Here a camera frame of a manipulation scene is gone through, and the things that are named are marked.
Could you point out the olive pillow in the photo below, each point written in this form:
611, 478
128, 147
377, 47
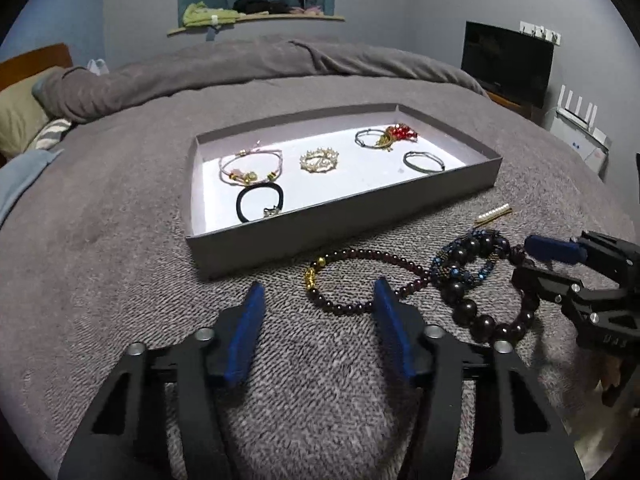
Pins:
20, 115

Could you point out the green cloth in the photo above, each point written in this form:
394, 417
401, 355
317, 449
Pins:
205, 15

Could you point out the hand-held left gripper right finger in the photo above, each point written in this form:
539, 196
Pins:
395, 340

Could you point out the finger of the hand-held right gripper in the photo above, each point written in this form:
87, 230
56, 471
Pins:
545, 282
550, 249

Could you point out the black cloth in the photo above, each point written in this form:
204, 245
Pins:
260, 6

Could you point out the white box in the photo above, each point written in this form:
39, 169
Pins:
580, 145

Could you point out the grey shallow cardboard box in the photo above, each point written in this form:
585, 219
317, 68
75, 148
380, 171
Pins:
350, 185

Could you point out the thin silver bangle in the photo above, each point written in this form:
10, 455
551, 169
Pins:
406, 160

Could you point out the white router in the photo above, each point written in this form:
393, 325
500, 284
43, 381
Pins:
580, 115

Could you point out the gold hairpin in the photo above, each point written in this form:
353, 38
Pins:
320, 161

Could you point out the cream fluffy blanket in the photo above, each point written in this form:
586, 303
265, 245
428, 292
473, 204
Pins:
600, 430

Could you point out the grey blanket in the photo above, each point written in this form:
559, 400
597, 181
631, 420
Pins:
125, 210

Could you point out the white wall hooks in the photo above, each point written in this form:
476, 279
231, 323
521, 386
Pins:
540, 32

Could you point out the light blue cloth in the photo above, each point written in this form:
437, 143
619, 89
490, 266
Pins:
22, 180

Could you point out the striped pillow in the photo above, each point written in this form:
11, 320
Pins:
50, 134

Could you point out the black television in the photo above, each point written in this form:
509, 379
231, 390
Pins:
505, 60

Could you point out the gold pearl hair clip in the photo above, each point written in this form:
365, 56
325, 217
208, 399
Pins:
495, 214

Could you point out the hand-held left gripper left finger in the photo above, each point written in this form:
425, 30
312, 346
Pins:
242, 340

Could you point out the white plastic bag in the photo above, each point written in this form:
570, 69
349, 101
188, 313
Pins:
97, 66

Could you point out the wooden headboard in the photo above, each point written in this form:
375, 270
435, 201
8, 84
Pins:
30, 62

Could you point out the wooden television stand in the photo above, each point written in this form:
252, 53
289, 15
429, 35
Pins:
515, 105

